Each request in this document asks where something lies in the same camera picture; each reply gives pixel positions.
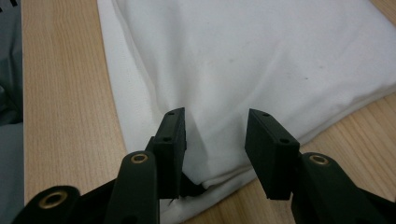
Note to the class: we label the white printed t-shirt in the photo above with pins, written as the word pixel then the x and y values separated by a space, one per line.
pixel 249 62

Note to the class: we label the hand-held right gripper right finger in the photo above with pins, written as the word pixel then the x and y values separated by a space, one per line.
pixel 271 158

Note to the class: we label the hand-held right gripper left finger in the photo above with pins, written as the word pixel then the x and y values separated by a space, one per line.
pixel 169 155

